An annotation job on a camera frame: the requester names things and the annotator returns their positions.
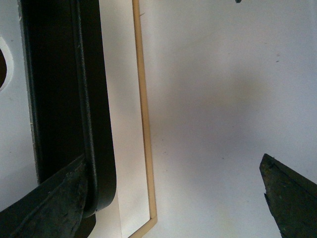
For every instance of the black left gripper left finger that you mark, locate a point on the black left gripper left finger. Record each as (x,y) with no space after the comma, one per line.
(52,210)

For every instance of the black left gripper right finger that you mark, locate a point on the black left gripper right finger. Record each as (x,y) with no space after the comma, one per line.
(291,198)

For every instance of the white drawer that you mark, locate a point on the white drawer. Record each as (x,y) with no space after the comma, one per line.
(129,209)

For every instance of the black drawer handle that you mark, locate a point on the black drawer handle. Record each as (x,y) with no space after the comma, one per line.
(68,93)

